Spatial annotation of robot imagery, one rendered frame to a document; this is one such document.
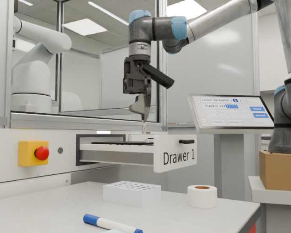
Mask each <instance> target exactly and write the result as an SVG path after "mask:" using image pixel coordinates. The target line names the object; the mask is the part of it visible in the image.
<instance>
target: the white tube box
mask: <svg viewBox="0 0 291 233"><path fill-rule="evenodd" d="M103 201H108V202H115V203H119V204H125V205H129V206H135V207H139V208H143V207H146V206H148V205H151V204H153V203H156V202H159V201H161V186H160V185H153V184H143V183H136V182H129V181H121V182H117V183H112V184H107V185H103Z"/></svg>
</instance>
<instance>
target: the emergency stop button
mask: <svg viewBox="0 0 291 233"><path fill-rule="evenodd" d="M48 156H49V149H48V148H47V147H45V146H41V147H39V148H38V149H37V151H36V157H37V158H38V159H39V160H46V159H47V158H48Z"/></svg>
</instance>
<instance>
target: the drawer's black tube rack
mask: <svg viewBox="0 0 291 233"><path fill-rule="evenodd" d="M137 143H145V141H106V142H92V144H110V145H112V144H116V145H137Z"/></svg>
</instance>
